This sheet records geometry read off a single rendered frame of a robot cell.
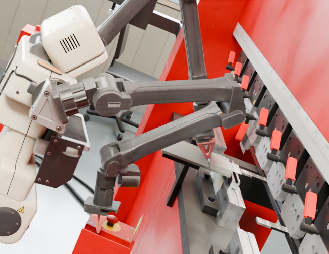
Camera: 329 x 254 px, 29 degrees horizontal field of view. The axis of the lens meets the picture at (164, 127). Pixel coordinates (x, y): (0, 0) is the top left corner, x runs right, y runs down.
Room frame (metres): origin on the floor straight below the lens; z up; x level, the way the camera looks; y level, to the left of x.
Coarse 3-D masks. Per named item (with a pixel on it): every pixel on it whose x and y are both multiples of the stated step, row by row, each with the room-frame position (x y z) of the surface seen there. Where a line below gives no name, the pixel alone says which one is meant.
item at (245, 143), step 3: (246, 135) 2.19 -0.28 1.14; (243, 138) 2.21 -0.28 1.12; (246, 138) 2.17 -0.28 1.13; (243, 141) 2.19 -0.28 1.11; (246, 141) 2.16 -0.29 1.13; (249, 141) 2.16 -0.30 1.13; (240, 144) 2.24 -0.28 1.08; (243, 144) 2.17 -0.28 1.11; (246, 144) 2.16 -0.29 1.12; (249, 144) 2.16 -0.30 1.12; (243, 147) 2.19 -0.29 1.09; (246, 147) 2.16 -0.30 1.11; (249, 147) 2.16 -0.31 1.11; (243, 150) 2.17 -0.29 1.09; (243, 153) 2.16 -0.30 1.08
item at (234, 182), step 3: (228, 159) 2.28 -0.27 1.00; (231, 162) 2.27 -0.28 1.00; (231, 174) 2.13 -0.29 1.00; (234, 174) 2.17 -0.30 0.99; (237, 174) 2.16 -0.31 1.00; (228, 177) 2.14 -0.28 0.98; (231, 177) 2.11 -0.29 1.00; (234, 177) 2.14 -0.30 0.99; (237, 177) 2.13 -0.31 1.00; (228, 180) 2.13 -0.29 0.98; (231, 180) 2.09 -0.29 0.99; (234, 180) 2.09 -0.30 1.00; (237, 180) 2.10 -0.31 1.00; (228, 183) 2.11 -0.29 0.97; (231, 183) 2.08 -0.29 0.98; (234, 183) 2.09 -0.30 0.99; (237, 183) 2.09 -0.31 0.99; (231, 186) 2.09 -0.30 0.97; (234, 186) 2.09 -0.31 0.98; (237, 186) 2.09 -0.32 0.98
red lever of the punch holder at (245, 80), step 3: (243, 78) 2.29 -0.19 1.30; (246, 78) 2.30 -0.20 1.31; (243, 81) 2.28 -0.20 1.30; (246, 81) 2.29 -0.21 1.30; (243, 84) 2.27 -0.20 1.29; (246, 84) 2.28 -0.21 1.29; (243, 87) 2.26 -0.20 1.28; (246, 87) 2.27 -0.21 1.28; (243, 90) 2.26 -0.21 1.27; (243, 93) 2.24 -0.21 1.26; (243, 96) 2.24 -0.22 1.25; (246, 96) 2.24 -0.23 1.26; (249, 96) 2.25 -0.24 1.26
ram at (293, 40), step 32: (256, 0) 2.86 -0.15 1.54; (288, 0) 2.36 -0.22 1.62; (320, 0) 2.00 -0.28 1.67; (256, 32) 2.60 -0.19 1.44; (288, 32) 2.17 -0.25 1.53; (320, 32) 1.86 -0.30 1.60; (256, 64) 2.37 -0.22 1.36; (288, 64) 2.01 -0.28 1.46; (320, 64) 1.74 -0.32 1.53; (320, 96) 1.63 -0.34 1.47; (320, 128) 1.53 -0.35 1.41; (320, 160) 1.44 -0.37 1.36
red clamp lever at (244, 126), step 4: (248, 116) 2.03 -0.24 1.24; (252, 116) 2.04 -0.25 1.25; (248, 120) 2.04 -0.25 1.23; (244, 124) 2.04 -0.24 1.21; (248, 124) 2.04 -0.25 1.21; (240, 128) 2.04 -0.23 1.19; (244, 128) 2.03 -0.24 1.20; (240, 132) 2.03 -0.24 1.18; (244, 132) 2.04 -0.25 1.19; (236, 136) 2.04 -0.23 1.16; (240, 136) 2.04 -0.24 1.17; (240, 140) 2.04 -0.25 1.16
